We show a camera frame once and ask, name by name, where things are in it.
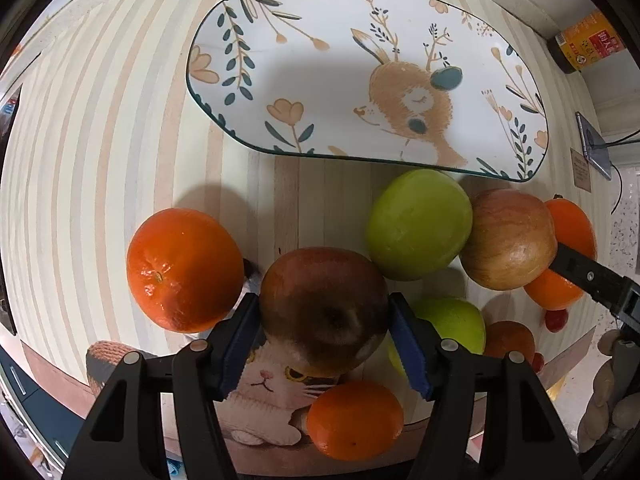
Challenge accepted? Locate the small green apple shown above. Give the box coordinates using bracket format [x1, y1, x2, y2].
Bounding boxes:
[411, 297, 486, 354]

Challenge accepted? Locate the small dark orange fruit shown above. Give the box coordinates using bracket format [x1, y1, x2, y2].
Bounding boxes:
[484, 321, 536, 364]

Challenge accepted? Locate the red cherry tomato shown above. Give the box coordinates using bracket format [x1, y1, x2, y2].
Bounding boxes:
[544, 309, 568, 334]
[532, 352, 544, 374]

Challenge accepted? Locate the large orange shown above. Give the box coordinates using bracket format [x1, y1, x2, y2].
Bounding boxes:
[126, 208, 244, 334]

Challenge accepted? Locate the red yellow apple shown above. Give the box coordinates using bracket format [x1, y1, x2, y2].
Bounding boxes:
[460, 188, 558, 290]

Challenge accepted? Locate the dark red apple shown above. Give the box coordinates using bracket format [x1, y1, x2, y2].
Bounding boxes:
[259, 247, 390, 377]

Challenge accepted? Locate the large green apple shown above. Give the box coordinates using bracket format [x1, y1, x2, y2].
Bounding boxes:
[366, 169, 473, 282]

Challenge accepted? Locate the brown mat label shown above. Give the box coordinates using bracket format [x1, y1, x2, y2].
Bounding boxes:
[570, 148, 592, 193]

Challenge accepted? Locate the blue smartphone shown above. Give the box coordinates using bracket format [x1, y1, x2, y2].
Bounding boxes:
[576, 112, 612, 181]

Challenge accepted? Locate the soy sauce bottle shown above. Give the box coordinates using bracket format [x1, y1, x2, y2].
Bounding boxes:
[547, 10, 626, 74]

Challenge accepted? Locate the striped cat table mat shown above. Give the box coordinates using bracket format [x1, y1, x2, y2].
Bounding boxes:
[1, 0, 611, 416]

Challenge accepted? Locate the fox pattern oval plate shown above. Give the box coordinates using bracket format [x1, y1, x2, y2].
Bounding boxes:
[186, 0, 549, 182]

